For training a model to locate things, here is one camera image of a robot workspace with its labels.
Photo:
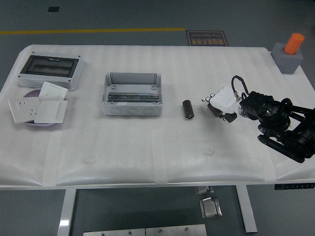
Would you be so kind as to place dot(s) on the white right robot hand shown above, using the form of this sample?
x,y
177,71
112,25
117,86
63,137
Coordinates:
x,y
225,99

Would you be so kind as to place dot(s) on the dark cylindrical battery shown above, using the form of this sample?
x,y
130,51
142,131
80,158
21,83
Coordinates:
x,y
188,108

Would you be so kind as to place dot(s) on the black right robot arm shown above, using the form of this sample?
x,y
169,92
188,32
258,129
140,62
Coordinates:
x,y
273,115

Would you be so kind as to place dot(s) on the open grey junction box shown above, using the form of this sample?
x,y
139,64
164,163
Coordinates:
x,y
131,110

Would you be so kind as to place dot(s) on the grey box with dark cover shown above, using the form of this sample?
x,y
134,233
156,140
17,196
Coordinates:
x,y
49,66

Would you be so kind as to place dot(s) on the black floor sign orange text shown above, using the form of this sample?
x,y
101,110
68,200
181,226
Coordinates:
x,y
206,38

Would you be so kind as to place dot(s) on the grey foam block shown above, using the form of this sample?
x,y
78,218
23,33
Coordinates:
x,y
288,62

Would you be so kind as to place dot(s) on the orange cylinder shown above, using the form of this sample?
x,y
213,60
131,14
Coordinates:
x,y
294,43

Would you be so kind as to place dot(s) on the small silver metal block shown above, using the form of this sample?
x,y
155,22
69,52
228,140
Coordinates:
x,y
203,190

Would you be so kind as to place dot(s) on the large silver metal block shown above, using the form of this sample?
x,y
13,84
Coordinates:
x,y
210,209

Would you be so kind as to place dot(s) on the black table control panel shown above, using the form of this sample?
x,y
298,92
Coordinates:
x,y
295,186

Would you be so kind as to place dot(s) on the white foam mat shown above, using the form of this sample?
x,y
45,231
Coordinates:
x,y
123,147

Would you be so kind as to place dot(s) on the white table leg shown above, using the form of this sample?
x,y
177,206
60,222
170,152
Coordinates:
x,y
247,211
66,214

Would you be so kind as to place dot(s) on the grey metal plate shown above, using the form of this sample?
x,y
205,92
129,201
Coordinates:
x,y
113,232
177,230

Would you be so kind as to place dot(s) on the white tape strip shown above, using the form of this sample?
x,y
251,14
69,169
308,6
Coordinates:
x,y
51,159

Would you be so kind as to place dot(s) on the purple plate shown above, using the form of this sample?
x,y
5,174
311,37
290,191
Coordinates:
x,y
32,94

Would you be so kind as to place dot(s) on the dark floor hatch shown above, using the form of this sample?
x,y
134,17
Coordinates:
x,y
53,9

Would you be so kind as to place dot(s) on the white socket panel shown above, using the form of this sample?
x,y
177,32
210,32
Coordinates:
x,y
23,110

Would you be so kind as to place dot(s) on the metal mounting rail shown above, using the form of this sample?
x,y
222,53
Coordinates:
x,y
133,97

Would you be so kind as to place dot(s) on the white switch panel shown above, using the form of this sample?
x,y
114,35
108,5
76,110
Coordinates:
x,y
53,91
51,111

